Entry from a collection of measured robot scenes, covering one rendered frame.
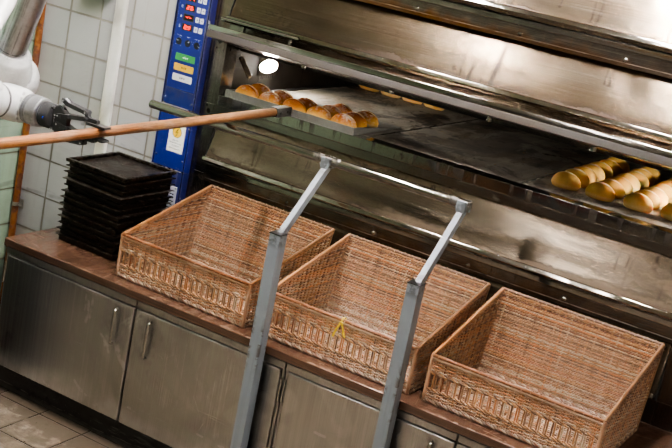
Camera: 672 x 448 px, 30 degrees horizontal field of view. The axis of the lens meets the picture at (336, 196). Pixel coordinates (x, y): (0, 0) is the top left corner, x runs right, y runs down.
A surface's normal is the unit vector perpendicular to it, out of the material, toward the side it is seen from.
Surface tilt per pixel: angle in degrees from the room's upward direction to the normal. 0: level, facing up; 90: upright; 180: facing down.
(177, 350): 90
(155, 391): 90
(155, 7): 90
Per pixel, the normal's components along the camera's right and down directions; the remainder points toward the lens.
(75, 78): -0.50, 0.11
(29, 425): 0.19, -0.95
